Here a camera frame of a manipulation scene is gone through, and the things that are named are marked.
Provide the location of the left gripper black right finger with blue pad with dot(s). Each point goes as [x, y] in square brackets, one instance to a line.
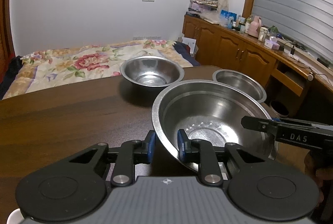
[202, 153]

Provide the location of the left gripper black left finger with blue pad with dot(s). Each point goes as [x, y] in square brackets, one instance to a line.
[128, 155]

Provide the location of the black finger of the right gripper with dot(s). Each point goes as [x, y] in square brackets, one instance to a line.
[258, 124]

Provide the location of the large steel bowl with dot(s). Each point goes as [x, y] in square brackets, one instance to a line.
[210, 111]

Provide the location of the medium steel bowl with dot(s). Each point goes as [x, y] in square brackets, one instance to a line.
[241, 82]

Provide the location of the small steel bowl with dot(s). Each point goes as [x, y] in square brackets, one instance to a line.
[152, 71]

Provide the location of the white floral tray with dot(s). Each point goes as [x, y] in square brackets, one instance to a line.
[15, 217]

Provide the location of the wooden sideboard cabinet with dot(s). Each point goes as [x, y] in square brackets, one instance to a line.
[301, 88]

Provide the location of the pink kettle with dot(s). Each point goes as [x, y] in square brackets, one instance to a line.
[255, 26]

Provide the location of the floral bed quilt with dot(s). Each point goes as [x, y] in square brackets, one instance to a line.
[55, 67]

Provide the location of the blue picture card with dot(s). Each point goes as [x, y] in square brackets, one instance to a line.
[227, 18]

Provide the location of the folded fabric pile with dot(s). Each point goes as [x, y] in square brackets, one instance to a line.
[198, 6]

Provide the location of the dark clothes on bed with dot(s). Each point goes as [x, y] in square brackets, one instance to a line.
[12, 71]

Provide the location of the brown louvered wardrobe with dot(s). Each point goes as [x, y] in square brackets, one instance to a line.
[7, 48]

